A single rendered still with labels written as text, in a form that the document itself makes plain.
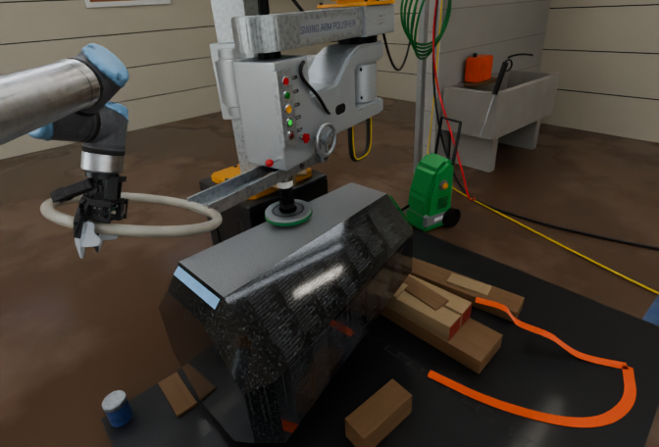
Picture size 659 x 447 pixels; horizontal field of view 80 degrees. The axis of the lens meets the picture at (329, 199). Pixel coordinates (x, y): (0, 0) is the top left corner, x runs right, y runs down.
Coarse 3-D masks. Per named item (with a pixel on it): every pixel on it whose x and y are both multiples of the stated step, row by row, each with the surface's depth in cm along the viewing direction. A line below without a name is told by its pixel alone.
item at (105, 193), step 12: (96, 180) 94; (108, 180) 93; (120, 180) 94; (96, 192) 94; (108, 192) 94; (120, 192) 95; (84, 204) 93; (96, 204) 92; (108, 204) 92; (120, 204) 96; (96, 216) 94; (108, 216) 94; (120, 216) 97
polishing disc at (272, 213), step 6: (276, 204) 186; (300, 204) 184; (306, 204) 184; (270, 210) 181; (276, 210) 180; (300, 210) 179; (306, 210) 179; (270, 216) 176; (276, 216) 175; (282, 216) 175; (288, 216) 175; (294, 216) 174; (300, 216) 174; (306, 216) 175; (276, 222) 173; (282, 222) 172; (288, 222) 172
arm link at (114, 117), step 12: (108, 108) 89; (120, 108) 91; (108, 120) 89; (120, 120) 91; (108, 132) 89; (120, 132) 92; (84, 144) 90; (96, 144) 90; (108, 144) 90; (120, 144) 93
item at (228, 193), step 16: (240, 176) 158; (256, 176) 166; (272, 176) 158; (288, 176) 166; (208, 192) 146; (224, 192) 153; (240, 192) 145; (256, 192) 152; (208, 208) 135; (224, 208) 140
